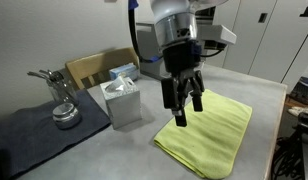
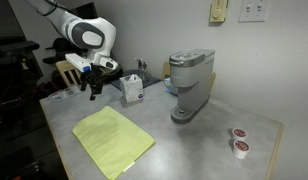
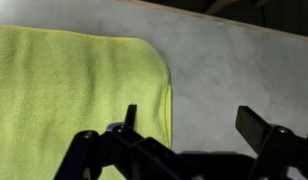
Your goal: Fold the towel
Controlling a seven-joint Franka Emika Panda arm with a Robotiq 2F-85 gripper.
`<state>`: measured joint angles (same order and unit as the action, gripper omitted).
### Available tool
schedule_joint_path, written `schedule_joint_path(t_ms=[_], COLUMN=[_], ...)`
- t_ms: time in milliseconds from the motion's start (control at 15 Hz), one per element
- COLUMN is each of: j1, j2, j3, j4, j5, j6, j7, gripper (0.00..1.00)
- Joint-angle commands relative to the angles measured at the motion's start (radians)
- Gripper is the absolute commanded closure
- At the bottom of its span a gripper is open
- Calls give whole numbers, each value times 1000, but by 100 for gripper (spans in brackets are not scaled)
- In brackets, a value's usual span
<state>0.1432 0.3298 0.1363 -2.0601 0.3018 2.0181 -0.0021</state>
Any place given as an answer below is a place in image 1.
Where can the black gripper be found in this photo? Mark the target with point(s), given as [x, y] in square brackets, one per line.
[180, 60]

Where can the yellow-green microfiber towel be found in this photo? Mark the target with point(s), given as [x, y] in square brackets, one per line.
[210, 133]

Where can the white tissue box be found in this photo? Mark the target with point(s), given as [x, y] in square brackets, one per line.
[124, 103]

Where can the light blue cardboard box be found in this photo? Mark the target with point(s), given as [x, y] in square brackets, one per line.
[125, 71]

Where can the grey coffee maker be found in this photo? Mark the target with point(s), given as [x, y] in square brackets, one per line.
[149, 36]

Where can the white cabinet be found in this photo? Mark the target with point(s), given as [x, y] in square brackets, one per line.
[280, 43]

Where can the short glass jar metal lid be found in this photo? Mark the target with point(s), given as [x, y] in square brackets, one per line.
[66, 116]

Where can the dark blue cloth mat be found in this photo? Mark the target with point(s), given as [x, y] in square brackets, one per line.
[30, 140]

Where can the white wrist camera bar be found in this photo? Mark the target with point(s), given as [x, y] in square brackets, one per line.
[217, 35]

